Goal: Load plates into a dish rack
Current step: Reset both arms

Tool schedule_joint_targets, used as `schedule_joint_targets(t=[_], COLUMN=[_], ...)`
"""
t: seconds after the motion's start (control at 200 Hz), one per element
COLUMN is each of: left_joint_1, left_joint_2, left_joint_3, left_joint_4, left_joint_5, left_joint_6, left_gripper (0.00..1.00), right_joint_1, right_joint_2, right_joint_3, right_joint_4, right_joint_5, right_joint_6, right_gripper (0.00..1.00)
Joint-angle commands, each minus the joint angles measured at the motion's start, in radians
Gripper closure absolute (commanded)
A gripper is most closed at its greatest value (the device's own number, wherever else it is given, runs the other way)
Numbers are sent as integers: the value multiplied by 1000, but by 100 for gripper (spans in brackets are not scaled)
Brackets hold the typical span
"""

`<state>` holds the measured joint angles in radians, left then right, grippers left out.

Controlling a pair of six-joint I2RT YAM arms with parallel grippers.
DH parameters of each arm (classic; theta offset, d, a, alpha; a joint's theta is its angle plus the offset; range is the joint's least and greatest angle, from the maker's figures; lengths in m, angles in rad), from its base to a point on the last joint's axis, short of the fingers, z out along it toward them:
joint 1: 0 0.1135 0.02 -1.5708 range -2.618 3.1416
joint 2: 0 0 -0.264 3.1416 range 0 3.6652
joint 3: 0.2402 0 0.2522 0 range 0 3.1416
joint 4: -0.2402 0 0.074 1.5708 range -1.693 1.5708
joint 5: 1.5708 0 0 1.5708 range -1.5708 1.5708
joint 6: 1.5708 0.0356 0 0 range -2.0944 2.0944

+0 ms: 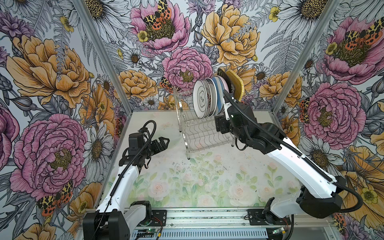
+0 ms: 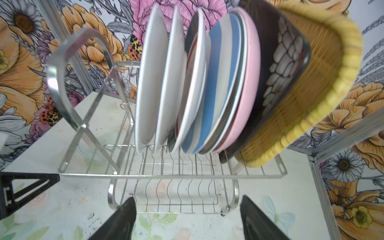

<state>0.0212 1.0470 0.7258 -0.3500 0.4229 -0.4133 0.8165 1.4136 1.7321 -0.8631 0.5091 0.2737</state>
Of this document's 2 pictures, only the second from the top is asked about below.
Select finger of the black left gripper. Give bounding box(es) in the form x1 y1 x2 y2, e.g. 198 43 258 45
1 172 60 220

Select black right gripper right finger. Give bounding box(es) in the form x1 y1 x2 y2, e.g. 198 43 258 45
240 195 289 240

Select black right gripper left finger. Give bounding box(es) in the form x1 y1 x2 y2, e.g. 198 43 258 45
89 197 137 240

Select pink round plate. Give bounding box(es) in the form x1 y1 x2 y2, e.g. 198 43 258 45
213 7 261 153

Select white plate green red band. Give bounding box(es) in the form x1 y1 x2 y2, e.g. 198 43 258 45
168 8 206 153

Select white plate green rim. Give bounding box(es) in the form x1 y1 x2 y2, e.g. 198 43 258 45
135 4 169 154

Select white plate red characters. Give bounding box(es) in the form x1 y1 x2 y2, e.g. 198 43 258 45
155 6 187 151

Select blue white striped plate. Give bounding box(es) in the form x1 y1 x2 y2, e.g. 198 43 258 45
182 13 244 154

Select black floral square plate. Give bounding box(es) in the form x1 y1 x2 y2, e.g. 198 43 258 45
219 1 312 164

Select yellow woven square plate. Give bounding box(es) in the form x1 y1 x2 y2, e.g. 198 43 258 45
235 1 363 168

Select chrome two-tier dish rack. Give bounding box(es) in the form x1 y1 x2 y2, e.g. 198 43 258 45
47 29 288 216

